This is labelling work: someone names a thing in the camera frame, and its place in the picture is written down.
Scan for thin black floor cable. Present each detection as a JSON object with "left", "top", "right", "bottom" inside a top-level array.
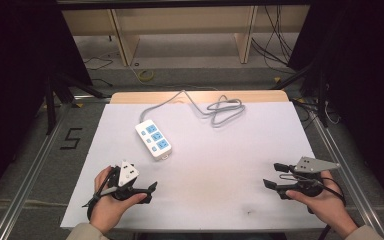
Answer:
[{"left": 83, "top": 54, "right": 115, "bottom": 88}]

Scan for grey power strip cable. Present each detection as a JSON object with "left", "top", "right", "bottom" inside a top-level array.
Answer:
[{"left": 139, "top": 89, "right": 247, "bottom": 129}]

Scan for yellow tape roll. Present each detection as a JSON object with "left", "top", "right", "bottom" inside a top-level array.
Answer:
[{"left": 137, "top": 68, "right": 155, "bottom": 83}]

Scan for person's left hand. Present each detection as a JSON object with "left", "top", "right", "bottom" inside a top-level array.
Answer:
[{"left": 89, "top": 165, "right": 148, "bottom": 235}]

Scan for black metal stand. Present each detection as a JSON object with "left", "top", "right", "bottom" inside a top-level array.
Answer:
[
  {"left": 44, "top": 72, "right": 112, "bottom": 136},
  {"left": 272, "top": 61, "right": 332, "bottom": 128}
]

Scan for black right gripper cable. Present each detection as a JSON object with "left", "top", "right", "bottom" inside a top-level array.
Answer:
[{"left": 317, "top": 176, "right": 348, "bottom": 240}]

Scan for person's right hand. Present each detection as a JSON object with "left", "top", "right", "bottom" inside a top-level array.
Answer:
[{"left": 285, "top": 170, "right": 360, "bottom": 239}]

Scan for white power strip blue sockets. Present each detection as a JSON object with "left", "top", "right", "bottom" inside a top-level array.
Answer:
[{"left": 134, "top": 119, "right": 173, "bottom": 162}]

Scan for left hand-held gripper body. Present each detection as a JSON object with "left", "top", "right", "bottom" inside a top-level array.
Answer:
[{"left": 107, "top": 159, "right": 141, "bottom": 201}]

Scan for light wooden shelf unit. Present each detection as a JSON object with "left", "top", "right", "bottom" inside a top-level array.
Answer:
[{"left": 61, "top": 4, "right": 311, "bottom": 68}]

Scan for bundle of black floor cables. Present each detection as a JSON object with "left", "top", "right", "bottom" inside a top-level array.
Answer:
[{"left": 250, "top": 4, "right": 298, "bottom": 74}]

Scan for black curtain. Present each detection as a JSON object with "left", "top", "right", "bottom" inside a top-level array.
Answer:
[
  {"left": 0, "top": 0, "right": 93, "bottom": 209},
  {"left": 287, "top": 0, "right": 384, "bottom": 216}
]

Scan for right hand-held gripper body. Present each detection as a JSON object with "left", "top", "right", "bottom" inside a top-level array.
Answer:
[{"left": 276, "top": 156, "right": 342, "bottom": 200}]

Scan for aluminium floor rail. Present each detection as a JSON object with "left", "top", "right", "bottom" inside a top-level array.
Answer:
[
  {"left": 0, "top": 99, "right": 76, "bottom": 240},
  {"left": 308, "top": 108, "right": 384, "bottom": 240}
]

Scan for white table sheet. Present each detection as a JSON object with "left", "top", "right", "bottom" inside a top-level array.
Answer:
[{"left": 60, "top": 101, "right": 328, "bottom": 231}]

